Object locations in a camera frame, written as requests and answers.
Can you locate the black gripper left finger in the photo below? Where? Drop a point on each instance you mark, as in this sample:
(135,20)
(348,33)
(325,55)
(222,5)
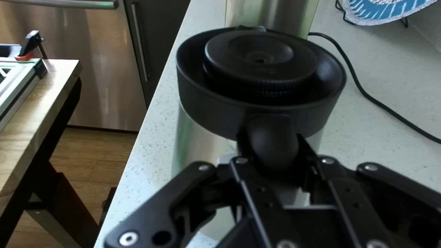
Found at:
(173,215)

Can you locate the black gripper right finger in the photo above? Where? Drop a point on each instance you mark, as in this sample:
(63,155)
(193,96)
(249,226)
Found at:
(376,205)

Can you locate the steel coffee kettle carafe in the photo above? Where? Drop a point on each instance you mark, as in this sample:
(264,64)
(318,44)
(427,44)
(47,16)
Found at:
(253,92)

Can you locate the black steel coffee maker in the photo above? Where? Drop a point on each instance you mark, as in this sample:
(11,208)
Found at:
(290,16)

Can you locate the stainless steel dishwasher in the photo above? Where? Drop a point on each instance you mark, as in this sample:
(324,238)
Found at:
(95,33)

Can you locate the wooden side table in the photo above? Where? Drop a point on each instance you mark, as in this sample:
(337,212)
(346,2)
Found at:
(37,98)

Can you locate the blue white decorative plate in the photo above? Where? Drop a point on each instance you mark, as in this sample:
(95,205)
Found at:
(372,12)

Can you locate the dark lower drawer cabinet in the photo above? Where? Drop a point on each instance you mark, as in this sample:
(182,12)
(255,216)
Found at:
(153,26)

